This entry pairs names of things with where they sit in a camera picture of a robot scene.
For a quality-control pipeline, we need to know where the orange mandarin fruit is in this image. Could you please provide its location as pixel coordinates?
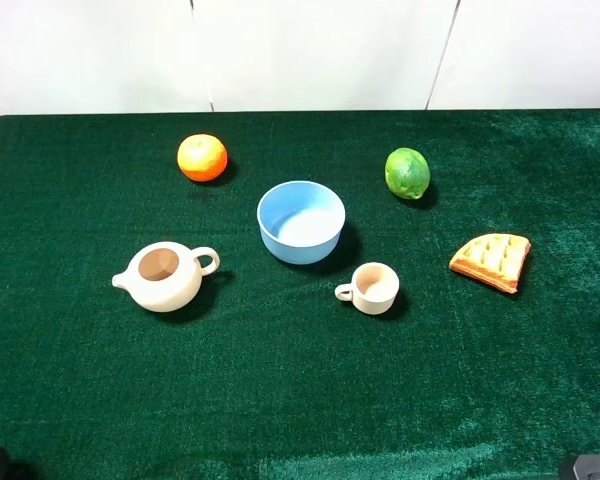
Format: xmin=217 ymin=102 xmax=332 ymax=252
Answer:
xmin=177 ymin=134 xmax=228 ymax=182

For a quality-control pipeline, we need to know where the light blue bowl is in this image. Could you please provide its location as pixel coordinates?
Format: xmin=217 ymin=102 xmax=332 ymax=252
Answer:
xmin=256 ymin=180 xmax=346 ymax=265

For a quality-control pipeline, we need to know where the small cream ceramic cup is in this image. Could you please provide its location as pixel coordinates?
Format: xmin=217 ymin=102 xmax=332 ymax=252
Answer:
xmin=334 ymin=262 xmax=400 ymax=315

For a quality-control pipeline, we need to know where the green lime fruit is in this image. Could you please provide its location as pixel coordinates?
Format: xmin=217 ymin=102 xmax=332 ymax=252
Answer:
xmin=384 ymin=147 xmax=431 ymax=200

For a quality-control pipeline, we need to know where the dark green velvet tablecloth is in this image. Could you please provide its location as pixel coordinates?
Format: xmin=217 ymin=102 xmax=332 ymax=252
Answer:
xmin=0 ymin=110 xmax=600 ymax=479

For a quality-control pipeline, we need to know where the cream ceramic teapot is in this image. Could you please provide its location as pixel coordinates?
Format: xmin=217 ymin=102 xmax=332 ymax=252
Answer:
xmin=111 ymin=241 xmax=220 ymax=313

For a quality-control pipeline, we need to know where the waffle pastry slice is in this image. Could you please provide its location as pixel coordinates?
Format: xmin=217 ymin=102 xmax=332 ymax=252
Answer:
xmin=449 ymin=233 xmax=531 ymax=294

